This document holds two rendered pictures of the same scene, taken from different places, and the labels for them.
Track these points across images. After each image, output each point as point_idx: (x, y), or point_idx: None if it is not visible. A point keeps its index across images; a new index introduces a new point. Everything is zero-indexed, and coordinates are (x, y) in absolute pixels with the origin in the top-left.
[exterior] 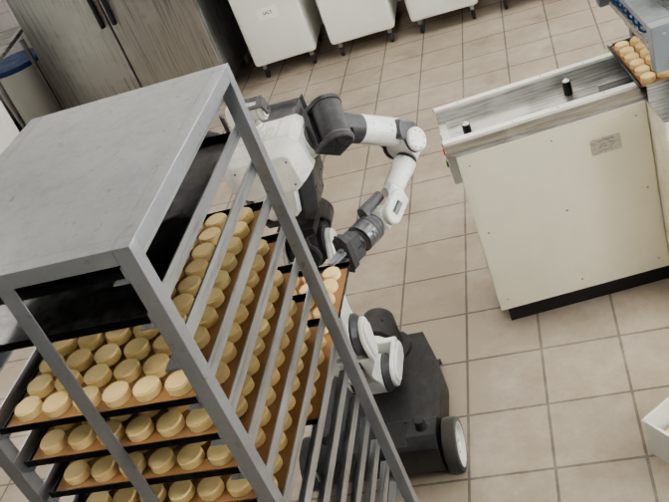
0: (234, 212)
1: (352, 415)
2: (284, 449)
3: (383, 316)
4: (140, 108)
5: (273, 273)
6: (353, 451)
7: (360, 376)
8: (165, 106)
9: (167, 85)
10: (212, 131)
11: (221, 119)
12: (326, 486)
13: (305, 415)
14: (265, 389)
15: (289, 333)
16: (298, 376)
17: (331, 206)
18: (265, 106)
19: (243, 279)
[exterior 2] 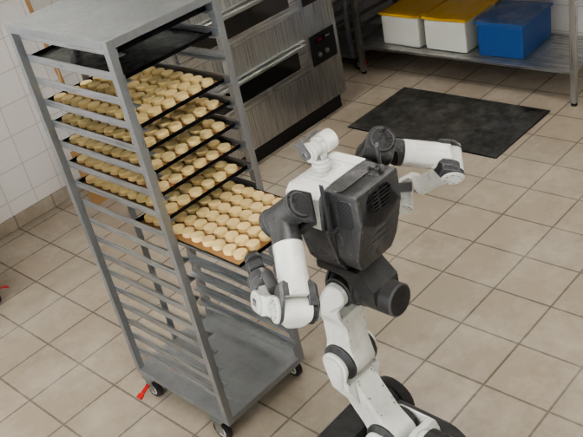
0: (95, 94)
1: (170, 269)
2: (110, 191)
3: None
4: (124, 20)
5: (119, 145)
6: (350, 406)
7: (174, 267)
8: (104, 27)
9: (132, 26)
10: (365, 142)
11: (375, 145)
12: (118, 230)
13: (115, 199)
14: (86, 153)
15: (146, 185)
16: (145, 203)
17: (384, 305)
18: (299, 151)
19: (89, 115)
